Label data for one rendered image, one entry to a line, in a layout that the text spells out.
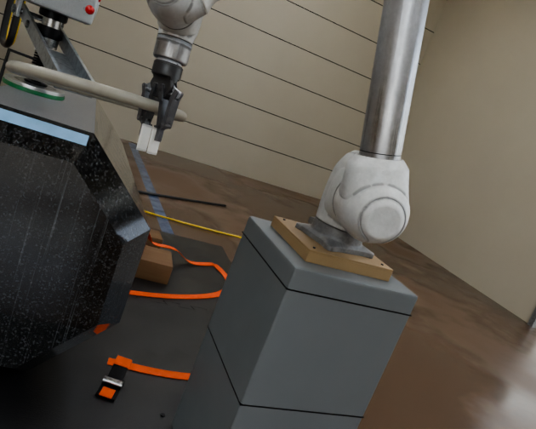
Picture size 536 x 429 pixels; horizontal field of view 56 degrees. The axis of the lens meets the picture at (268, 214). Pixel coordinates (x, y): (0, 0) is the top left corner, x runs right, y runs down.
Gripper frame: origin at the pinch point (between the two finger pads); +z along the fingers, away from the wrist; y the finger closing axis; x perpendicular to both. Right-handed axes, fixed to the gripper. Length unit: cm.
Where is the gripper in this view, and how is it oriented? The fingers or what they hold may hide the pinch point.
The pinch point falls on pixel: (149, 140)
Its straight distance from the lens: 135.8
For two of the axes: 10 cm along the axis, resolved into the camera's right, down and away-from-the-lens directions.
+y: -7.9, -2.9, 5.4
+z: -2.8, 9.6, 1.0
